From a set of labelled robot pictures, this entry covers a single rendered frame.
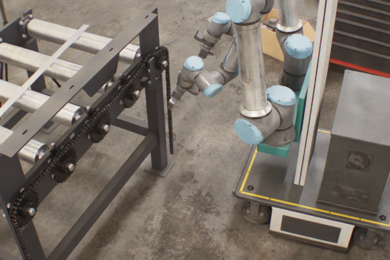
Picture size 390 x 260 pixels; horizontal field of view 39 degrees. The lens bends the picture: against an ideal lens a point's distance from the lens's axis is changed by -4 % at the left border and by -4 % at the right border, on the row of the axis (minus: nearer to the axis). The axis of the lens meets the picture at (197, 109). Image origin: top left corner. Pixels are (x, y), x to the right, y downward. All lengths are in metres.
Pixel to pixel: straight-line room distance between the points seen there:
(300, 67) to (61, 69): 1.30
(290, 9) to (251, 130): 0.85
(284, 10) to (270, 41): 1.53
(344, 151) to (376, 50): 1.59
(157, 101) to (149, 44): 0.39
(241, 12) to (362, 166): 1.06
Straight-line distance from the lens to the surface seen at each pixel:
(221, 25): 3.13
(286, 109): 2.72
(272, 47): 4.68
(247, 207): 3.33
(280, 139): 2.82
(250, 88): 2.51
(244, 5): 2.31
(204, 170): 3.71
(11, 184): 2.41
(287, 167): 3.31
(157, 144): 3.54
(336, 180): 3.00
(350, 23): 4.22
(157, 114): 3.37
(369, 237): 3.29
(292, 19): 3.18
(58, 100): 2.47
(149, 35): 3.07
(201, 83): 2.76
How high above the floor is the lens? 2.67
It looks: 40 degrees down
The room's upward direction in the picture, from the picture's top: 1 degrees counter-clockwise
